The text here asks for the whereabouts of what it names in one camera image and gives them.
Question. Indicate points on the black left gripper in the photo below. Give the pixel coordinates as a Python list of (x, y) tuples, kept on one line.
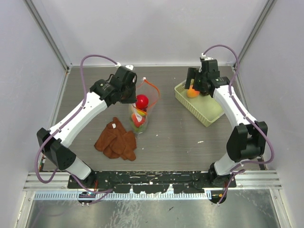
[(132, 98)]

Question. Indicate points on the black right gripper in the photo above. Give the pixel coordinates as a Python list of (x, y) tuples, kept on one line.
[(193, 74)]

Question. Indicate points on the peach toy fruit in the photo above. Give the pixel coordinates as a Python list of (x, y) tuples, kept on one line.
[(192, 93)]

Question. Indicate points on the red apple toy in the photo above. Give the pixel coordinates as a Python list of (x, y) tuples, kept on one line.
[(142, 101)]

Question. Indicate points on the clear zip top bag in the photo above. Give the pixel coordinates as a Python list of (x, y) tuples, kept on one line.
[(147, 96)]

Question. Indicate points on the yellow banana toy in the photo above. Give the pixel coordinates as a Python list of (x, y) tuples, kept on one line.
[(139, 112)]

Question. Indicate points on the pale green perforated basket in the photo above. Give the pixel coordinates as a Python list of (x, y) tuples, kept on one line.
[(204, 108)]

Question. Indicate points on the red bell pepper toy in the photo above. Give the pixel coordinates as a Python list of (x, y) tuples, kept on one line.
[(137, 120)]

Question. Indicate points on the green leafy vegetable toy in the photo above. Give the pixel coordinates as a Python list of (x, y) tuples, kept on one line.
[(139, 129)]

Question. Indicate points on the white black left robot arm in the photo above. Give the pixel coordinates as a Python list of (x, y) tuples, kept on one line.
[(55, 142)]

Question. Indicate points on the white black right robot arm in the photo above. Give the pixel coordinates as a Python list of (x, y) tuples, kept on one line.
[(246, 141)]

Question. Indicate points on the brown cloth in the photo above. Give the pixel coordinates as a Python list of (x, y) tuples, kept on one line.
[(115, 142)]

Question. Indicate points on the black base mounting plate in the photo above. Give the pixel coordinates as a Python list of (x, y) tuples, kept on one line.
[(156, 181)]

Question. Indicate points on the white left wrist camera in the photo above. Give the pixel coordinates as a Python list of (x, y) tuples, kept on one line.
[(130, 67)]

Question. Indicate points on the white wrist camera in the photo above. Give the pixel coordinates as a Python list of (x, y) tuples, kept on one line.
[(130, 67), (203, 57)]

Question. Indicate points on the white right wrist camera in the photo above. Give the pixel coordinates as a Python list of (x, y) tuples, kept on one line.
[(203, 57)]

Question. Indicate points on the aluminium front frame rail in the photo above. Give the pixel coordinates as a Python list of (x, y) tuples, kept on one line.
[(247, 180)]

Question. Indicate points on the white slotted cable duct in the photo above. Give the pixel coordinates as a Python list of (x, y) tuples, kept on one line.
[(78, 195)]

